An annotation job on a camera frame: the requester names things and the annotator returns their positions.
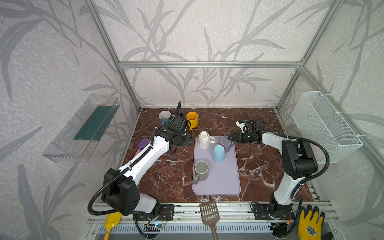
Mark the purple mug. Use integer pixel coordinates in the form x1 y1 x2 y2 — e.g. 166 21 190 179
219 136 237 153

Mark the yellow mug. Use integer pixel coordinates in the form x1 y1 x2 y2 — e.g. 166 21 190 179
187 112 199 130

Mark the teal patterned mug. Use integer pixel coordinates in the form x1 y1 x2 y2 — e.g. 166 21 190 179
159 111 172 126

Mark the grey mug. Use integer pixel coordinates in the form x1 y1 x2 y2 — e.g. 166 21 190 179
193 161 209 185

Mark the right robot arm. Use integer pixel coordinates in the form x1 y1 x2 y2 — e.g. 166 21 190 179
228 120 330 219

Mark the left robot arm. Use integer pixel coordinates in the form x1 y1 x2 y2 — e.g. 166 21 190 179
88 104 192 219

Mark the light blue mug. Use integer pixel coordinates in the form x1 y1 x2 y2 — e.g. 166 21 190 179
212 145 226 163

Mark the white faceted mug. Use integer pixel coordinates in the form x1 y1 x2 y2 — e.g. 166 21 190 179
199 131 216 150

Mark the lavender tray mat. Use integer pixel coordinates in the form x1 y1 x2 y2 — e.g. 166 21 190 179
193 138 241 196

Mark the brown slotted spatula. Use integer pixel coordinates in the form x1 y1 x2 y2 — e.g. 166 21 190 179
199 200 220 240

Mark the clear plastic shelf bin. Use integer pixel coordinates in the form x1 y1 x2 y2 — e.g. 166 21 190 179
43 94 120 163

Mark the yellow work glove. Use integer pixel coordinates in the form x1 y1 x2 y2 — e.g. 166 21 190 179
298 205 325 240

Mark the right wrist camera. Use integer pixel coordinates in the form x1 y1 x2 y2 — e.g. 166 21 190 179
236 120 251 133

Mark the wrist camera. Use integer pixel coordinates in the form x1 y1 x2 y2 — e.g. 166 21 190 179
170 115 189 132
236 120 251 133

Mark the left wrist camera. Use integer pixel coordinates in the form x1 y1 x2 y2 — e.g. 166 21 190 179
170 115 189 132

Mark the purple spatula pink handle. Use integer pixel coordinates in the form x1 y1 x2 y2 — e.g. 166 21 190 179
134 139 151 157

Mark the white wire basket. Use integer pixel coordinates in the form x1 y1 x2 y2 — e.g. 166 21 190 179
291 91 363 163

